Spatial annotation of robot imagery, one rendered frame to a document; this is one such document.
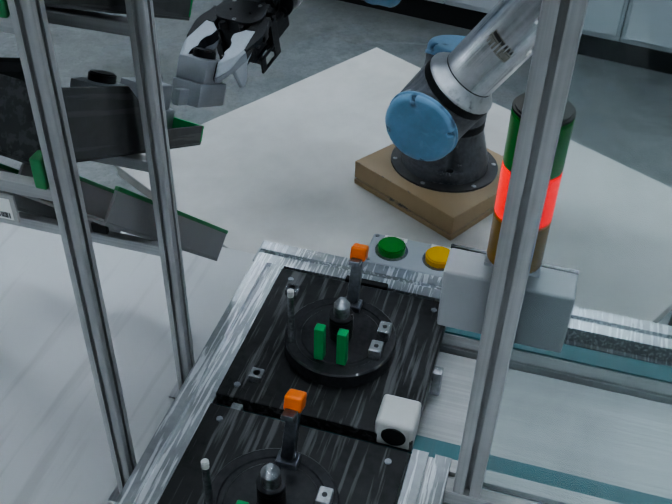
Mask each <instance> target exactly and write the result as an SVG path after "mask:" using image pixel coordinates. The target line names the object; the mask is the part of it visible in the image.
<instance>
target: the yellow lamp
mask: <svg viewBox="0 0 672 504"><path fill-rule="evenodd" d="M501 223H502V220H501V219H500V218H499V217H498V216H497V215H496V213H495V209H494V212H493V218H492V224H491V230H490V235H489V241H488V247H487V257H488V259H489V260H490V262H491V263H492V264H493V265H494V262H495V256H496V251H497V245H498V240H499V234H500V229H501Z"/></svg>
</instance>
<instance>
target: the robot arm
mask: <svg viewBox="0 0 672 504"><path fill-rule="evenodd" d="M302 1H303V0H223V1H222V2H221V3H220V4H219V5H218V6H216V5H214V6H213V7H212V8H211V9H210V10H208V11H206V12H205V13H203V14H202V15H200V16H199V17H198V18H197V19H196V20H195V22H194V23H193V25H192V27H191V29H190V30H189V32H188V34H187V38H186V40H185V42H184V44H183V46H182V49H181V52H180V54H192V53H193V48H195V47H201V48H206V49H211V50H214V49H215V48H216V47H217V52H218V54H219V57H220V61H219V62H217V65H216V69H215V73H214V78H213V80H214V82H219V81H221V80H222V79H224V78H226V77H228V76H229V75H231V74H233V76H234V78H235V80H236V82H237V83H238V85H239V87H240V88H242V87H244V86H245V84H246V81H247V64H249V63H250V62H251V63H252V64H254V63H257V64H259V65H261V70H262V73H263V74H264V73H265V72H266V71H267V69H268V68H269V67H270V65H271V64H272V63H273V62H274V60H275V59H276V58H277V56H278V55H279V54H280V52H281V47H280V41H279V38H280V37H281V35H282V34H283V33H284V31H285V30H286V29H287V28H288V26H289V18H288V15H290V13H291V12H292V11H293V10H295V9H296V8H297V7H298V6H299V5H300V4H301V2H302ZM541 5H542V0H500V1H499V2H498V3H497V4H496V5H495V6H494V7H493V8H492V9H491V10H490V11H489V12H488V14H487V15H486V16H485V17H484V18H483V19H482V20H481V21H480V22H479V23H478V24H477V25H476V26H475V27H474V28H473V29H472V31H471V32H470V33H469V34H468V35H467V36H460V35H440V36H436V37H433V38H432V39H430V40H429V42H428V45H427V49H426V50H425V53H426V58H425V63H424V66H423V67H422V68H421V70H420V71H419V72H418V73H417V74H416V75H415V76H414V77H413V78H412V79H411V80H410V82H409V83H408V84H407V85H406V86H405V87H404V88H403V89H402V90H401V92H400V93H398V94H397V95H396V96H395V97H394V98H393V99H392V100H391V102H390V105H389V107H388V109H387V111H386V116H385V123H386V129H387V133H388V135H389V137H390V139H391V141H392V142H393V143H394V145H395V146H396V147H397V148H398V149H399V150H400V151H401V152H403V154H402V162H403V164H404V166H405V167H406V168H407V169H408V170H409V171H410V172H411V173H412V174H414V175H416V176H417V177H419V178H422V179H424V180H427V181H430V182H434V183H438V184H445V185H461V184H467V183H471V182H474V181H476V180H478V179H480V178H481V177H483V176H484V174H485V173H486V170H487V165H488V153H487V149H486V141H485V134H484V127H485V122H486V117H487V112H488V111H489V110H490V109H491V106H492V93H493V92H494V91H495V90H496V89H497V88H498V87H499V86H500V85H501V84H502V83H503V82H504V81H505V80H506V79H508V78H509V77H510V76H511V75H512V74H513V73H514V72H515V71H516V70H517V69H518V68H519V67H520V66H521V65H522V64H523V63H524V62H525V61H526V60H527V59H528V58H529V57H530V56H531V55H532V54H533V49H534V43H535V38H536V32H537V27H538V21H539V16H540V11H541ZM218 28H219V29H218ZM217 30H218V31H217ZM266 50H268V51H267V52H266V53H265V51H266ZM271 51H272V52H274V56H273V58H272V59H271V60H270V61H269V63H268V64H267V62H266V57H267V56H268V54H269V53H270V52H271ZM264 53H265V54H264ZM263 54H264V56H263Z"/></svg>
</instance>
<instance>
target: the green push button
mask: <svg viewBox="0 0 672 504"><path fill-rule="evenodd" d="M405 250H406V245H405V243H404V241H403V240H401V239H399V238H397V237H385V238H383V239H381V240H380V241H379V243H378V252H379V253H380V254H381V255H382V256H383V257H386V258H390V259H395V258H399V257H401V256H403V255H404V254H405Z"/></svg>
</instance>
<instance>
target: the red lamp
mask: <svg viewBox="0 0 672 504"><path fill-rule="evenodd" d="M510 174H511V172H510V171H509V170H508V169H507V168H506V167H505V165H504V163H503V161H502V166H501V172H500V178H499V184H498V189H497V195H496V201H495V208H494V209H495V213H496V215H497V216H498V217H499V218H500V219H501V220H502V218H503V212H504V207H505V202H506V196H507V191H508V185H509V180H510Z"/></svg>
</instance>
